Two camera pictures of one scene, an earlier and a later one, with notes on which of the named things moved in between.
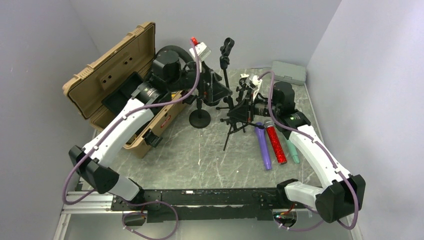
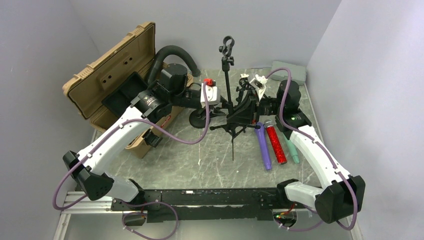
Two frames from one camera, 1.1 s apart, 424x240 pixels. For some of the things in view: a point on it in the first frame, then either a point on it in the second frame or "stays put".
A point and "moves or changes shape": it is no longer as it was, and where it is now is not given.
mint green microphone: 293,151 stays put
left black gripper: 215,90 → 200,106
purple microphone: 260,133 stays put
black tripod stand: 226,47 moves or changes shape
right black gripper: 253,105 stays put
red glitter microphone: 270,124 stays put
